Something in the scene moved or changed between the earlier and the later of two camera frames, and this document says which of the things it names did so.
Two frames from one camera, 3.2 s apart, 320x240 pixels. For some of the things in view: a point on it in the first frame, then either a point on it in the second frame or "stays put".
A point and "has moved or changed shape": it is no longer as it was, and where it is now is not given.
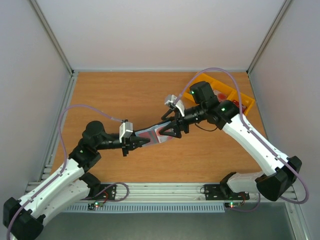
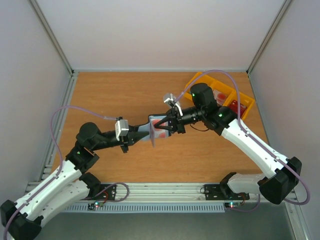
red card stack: [237, 104] stays put
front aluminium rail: [178, 193] stays put
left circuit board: [96, 204] stays put
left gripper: [129, 143] -> [130, 140]
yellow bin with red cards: [247, 101] stays put
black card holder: [153, 133] has moved or changed shape
